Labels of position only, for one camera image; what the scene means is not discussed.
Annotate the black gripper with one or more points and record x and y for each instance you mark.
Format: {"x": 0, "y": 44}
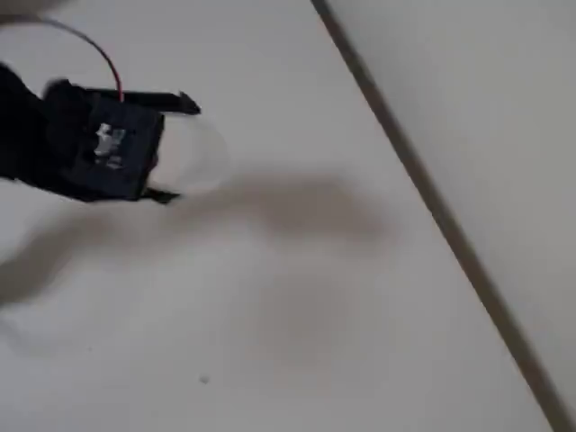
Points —
{"x": 122, "y": 148}

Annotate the small clear plastic cup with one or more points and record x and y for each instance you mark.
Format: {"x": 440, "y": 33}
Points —
{"x": 198, "y": 153}

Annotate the black camera circuit board mount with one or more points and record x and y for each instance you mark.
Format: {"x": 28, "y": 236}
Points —
{"x": 121, "y": 144}

